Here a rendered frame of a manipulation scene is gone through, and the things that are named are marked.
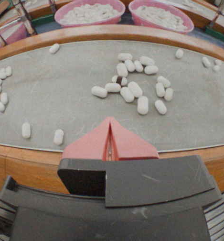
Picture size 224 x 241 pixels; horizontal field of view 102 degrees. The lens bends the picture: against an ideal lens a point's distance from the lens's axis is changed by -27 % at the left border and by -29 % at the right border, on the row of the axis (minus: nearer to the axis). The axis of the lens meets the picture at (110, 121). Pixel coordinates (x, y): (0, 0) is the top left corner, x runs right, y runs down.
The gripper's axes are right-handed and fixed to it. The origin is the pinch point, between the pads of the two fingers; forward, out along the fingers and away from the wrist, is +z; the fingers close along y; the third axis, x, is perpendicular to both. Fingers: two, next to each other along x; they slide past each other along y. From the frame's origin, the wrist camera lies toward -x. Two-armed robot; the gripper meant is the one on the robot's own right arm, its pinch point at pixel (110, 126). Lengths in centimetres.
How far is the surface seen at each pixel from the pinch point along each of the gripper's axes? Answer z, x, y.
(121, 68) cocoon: 17.6, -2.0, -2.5
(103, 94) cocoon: 13.2, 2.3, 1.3
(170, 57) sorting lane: 24.3, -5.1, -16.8
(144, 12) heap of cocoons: 45, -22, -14
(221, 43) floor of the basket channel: 52, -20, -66
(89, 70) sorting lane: 20.0, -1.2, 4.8
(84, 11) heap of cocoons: 46, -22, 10
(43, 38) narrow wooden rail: 28.5, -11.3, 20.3
